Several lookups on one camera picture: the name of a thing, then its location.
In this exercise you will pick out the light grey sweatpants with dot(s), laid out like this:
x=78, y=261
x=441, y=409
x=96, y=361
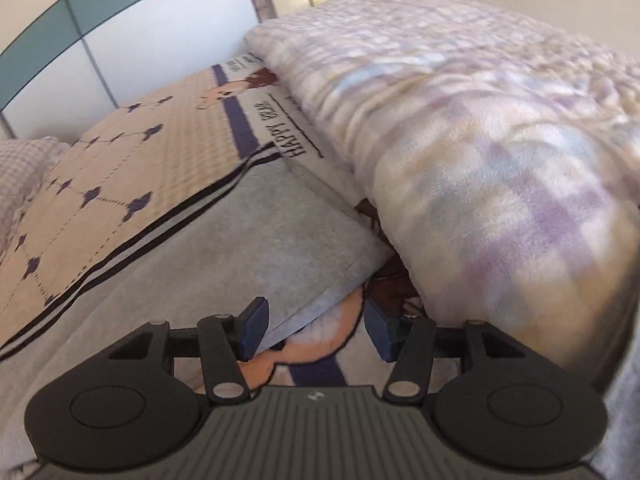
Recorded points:
x=278, y=232

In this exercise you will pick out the purple checked fleece blanket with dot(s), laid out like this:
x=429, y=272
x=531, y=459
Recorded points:
x=501, y=153

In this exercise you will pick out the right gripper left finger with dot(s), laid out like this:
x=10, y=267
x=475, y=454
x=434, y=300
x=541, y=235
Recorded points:
x=220, y=342

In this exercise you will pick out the beige bear-pattern bed sheet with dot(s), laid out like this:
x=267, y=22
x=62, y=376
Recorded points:
x=140, y=168

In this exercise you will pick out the white teal sliding wardrobe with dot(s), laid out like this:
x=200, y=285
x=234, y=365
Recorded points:
x=66, y=64

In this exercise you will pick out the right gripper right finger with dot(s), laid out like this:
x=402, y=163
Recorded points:
x=412, y=345

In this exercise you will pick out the plaid purple pillow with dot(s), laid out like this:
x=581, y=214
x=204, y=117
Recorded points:
x=24, y=166

